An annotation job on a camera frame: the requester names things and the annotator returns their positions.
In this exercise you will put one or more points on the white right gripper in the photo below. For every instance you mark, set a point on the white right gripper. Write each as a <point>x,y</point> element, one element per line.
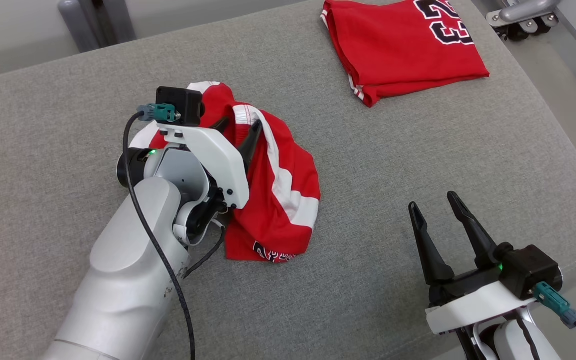
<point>473,305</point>

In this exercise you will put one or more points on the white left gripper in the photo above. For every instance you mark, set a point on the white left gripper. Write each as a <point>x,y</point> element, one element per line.
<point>218,155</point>

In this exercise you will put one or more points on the red white basketball jersey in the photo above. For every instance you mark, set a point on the red white basketball jersey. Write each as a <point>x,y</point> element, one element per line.
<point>403,55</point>

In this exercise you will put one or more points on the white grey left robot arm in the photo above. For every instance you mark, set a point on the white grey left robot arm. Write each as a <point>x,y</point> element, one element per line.
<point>128,260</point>

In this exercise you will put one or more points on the grey caster base leg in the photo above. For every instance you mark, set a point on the grey caster base leg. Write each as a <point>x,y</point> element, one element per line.
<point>523,12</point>

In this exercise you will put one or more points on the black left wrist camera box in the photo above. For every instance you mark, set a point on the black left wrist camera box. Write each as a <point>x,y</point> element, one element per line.
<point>178,97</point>

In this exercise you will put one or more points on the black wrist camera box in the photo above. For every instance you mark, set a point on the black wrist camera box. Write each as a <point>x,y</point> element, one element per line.
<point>530,265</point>
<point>178,97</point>

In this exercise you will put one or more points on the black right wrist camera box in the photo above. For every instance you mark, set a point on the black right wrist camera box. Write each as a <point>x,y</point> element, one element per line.
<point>530,265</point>

